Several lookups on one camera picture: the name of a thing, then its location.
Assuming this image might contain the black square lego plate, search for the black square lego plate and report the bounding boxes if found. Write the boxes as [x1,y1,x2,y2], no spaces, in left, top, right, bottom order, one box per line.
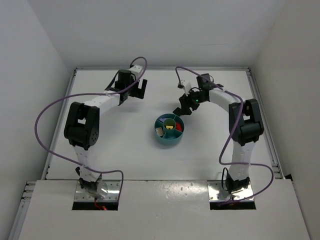
[173,107,181,115]

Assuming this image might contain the large red lego brick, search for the large red lego brick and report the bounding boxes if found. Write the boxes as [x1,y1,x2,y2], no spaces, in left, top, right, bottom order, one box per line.
[175,122,183,132]

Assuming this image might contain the long yellow lego plate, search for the long yellow lego plate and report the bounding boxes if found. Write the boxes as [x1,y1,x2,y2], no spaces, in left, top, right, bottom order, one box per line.
[165,125,174,130]

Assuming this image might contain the cream lego brick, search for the cream lego brick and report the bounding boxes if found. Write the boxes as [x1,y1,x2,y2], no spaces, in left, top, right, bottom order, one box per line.
[155,127,164,137]

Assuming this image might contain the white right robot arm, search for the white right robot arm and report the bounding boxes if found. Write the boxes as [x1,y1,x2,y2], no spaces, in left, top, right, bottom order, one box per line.
[173,73,264,193]

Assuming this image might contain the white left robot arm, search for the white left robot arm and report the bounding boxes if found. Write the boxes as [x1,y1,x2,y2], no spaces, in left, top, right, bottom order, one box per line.
[64,65,148,195]

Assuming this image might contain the teal round divided container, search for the teal round divided container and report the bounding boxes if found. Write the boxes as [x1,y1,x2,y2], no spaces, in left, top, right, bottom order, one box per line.
[153,113,185,147]

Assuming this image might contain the white front cover board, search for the white front cover board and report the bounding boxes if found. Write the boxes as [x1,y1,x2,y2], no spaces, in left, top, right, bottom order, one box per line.
[19,180,309,240]

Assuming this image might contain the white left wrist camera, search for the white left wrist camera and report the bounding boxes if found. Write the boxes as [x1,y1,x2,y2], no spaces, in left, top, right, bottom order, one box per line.
[129,65,144,78]

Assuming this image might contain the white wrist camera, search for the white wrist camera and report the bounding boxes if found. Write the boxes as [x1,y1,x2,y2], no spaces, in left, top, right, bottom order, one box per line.
[129,65,144,78]
[177,79,192,96]

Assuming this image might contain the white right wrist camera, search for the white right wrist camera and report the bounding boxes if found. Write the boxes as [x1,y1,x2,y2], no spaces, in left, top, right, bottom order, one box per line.
[177,79,192,96]

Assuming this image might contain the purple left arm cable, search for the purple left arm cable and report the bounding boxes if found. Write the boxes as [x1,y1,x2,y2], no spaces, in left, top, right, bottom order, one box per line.
[34,56,148,201]

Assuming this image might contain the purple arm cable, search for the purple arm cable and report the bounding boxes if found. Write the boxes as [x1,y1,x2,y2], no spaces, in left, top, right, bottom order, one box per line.
[174,66,274,205]
[34,56,148,201]

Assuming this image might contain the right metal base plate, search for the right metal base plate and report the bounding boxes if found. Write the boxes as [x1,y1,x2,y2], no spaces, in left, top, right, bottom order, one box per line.
[207,181,254,202]

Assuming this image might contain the metal base plate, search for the metal base plate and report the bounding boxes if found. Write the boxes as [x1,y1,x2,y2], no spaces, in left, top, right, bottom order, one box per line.
[74,179,121,203]
[207,181,254,202]

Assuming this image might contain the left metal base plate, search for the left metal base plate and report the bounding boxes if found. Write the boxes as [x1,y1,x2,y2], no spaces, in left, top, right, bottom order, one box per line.
[74,179,121,203]

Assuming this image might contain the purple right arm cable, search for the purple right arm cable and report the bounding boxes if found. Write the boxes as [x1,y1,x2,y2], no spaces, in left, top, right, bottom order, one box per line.
[174,66,274,205]

